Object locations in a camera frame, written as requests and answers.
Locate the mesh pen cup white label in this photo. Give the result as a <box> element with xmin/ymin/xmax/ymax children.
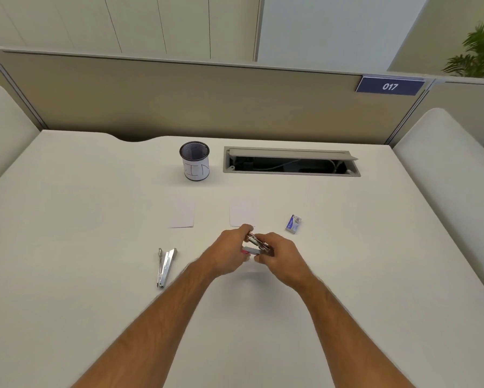
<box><xmin>180</xmin><ymin>141</ymin><xmax>210</xmax><ymax>182</ymax></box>

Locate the person's right forearm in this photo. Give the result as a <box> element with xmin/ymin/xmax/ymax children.
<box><xmin>292</xmin><ymin>274</ymin><xmax>416</xmax><ymax>388</ymax></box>

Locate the green potted plant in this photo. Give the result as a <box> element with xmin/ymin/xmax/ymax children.
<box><xmin>442</xmin><ymin>21</ymin><xmax>484</xmax><ymax>79</ymax></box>

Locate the beige desk partition panel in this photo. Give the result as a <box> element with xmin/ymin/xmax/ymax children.
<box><xmin>0</xmin><ymin>46</ymin><xmax>436</xmax><ymax>147</ymax></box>

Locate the white side divider panel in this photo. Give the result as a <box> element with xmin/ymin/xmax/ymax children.
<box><xmin>392</xmin><ymin>108</ymin><xmax>484</xmax><ymax>309</ymax></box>
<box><xmin>0</xmin><ymin>81</ymin><xmax>41</xmax><ymax>195</ymax></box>

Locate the person's left forearm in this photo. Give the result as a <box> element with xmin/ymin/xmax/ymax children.
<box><xmin>70</xmin><ymin>260</ymin><xmax>218</xmax><ymax>388</ymax></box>

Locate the person's left hand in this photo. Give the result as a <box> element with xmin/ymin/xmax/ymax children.
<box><xmin>197</xmin><ymin>224</ymin><xmax>255</xmax><ymax>278</ymax></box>

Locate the person's right hand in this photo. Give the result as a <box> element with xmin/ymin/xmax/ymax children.
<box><xmin>253</xmin><ymin>232</ymin><xmax>309</xmax><ymax>290</ymax></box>

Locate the blue desk number sign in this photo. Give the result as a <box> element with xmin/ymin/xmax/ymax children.
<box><xmin>355</xmin><ymin>75</ymin><xmax>426</xmax><ymax>96</ymax></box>

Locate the white paper sheet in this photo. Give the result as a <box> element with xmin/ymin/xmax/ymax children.
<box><xmin>229</xmin><ymin>201</ymin><xmax>256</xmax><ymax>227</ymax></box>
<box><xmin>168</xmin><ymin>201</ymin><xmax>196</xmax><ymax>229</ymax></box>

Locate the metal stapler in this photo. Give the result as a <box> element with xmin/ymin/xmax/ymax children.
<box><xmin>242</xmin><ymin>233</ymin><xmax>276</xmax><ymax>257</ymax></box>

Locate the silver staple remover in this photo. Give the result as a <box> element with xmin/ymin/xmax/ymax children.
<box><xmin>156</xmin><ymin>247</ymin><xmax>178</xmax><ymax>289</ymax></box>

